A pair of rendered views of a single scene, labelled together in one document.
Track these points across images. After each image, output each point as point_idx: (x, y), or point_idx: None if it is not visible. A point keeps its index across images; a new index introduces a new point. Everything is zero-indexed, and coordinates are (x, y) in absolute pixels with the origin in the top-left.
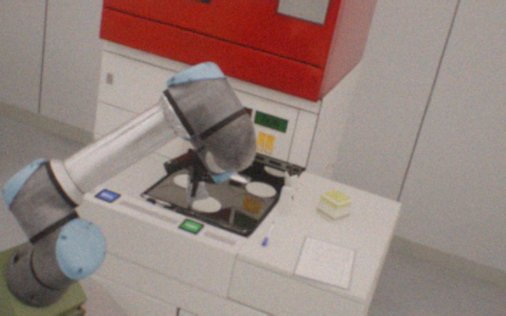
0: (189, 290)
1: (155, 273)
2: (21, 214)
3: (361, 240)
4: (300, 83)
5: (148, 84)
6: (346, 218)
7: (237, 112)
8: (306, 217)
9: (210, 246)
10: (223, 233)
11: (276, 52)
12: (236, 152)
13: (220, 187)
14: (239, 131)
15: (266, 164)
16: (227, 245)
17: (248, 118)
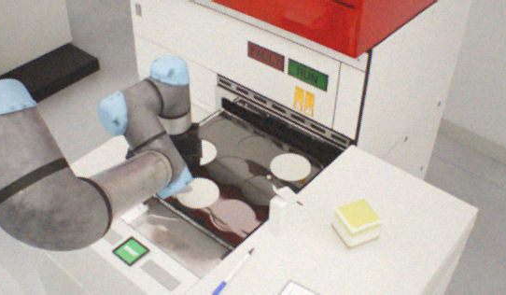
0: None
1: (106, 292)
2: None
3: (378, 289)
4: (331, 30)
5: (174, 18)
6: (375, 241)
7: (21, 179)
8: (311, 238)
9: (140, 288)
10: (170, 265)
11: None
12: (34, 242)
13: (233, 162)
14: (23, 214)
15: (308, 128)
16: (162, 289)
17: (47, 185)
